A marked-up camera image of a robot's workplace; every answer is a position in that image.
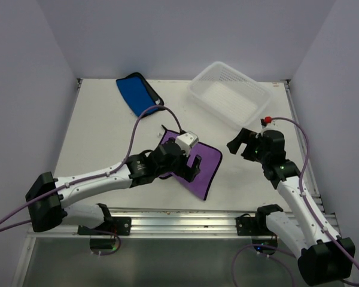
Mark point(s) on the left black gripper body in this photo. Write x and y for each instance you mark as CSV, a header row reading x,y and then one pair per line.
x,y
180,159

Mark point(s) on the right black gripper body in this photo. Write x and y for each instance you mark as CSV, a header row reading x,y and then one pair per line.
x,y
262,155

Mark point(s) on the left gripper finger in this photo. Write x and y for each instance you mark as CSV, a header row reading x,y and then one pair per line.
x,y
189,174
194,169

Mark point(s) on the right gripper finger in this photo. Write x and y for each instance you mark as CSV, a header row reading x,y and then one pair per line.
x,y
250,154
242,138

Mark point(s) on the purple and black towel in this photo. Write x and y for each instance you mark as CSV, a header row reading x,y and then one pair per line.
x,y
211,159

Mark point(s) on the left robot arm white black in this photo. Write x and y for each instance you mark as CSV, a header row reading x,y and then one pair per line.
x,y
55,201

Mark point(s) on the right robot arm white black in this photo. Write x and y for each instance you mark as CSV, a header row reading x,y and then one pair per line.
x,y
322,254

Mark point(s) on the white plastic mesh basket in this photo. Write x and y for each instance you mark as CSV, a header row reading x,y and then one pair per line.
x,y
228,94

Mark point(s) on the blue and black towel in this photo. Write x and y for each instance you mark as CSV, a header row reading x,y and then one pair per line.
x,y
138,93

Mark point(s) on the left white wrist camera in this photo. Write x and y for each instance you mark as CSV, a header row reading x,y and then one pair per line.
x,y
186,142

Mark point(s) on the right wrist camera red cap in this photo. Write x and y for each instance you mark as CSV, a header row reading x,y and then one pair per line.
x,y
267,123

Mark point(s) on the aluminium mounting rail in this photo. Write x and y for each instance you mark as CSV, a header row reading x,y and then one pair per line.
x,y
182,224

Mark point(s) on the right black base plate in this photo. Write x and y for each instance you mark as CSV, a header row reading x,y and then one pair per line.
x,y
247,225

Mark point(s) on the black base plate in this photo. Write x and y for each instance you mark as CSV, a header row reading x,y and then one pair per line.
x,y
120,226
247,225

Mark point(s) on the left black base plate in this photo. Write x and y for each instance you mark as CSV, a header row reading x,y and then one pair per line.
x,y
120,226

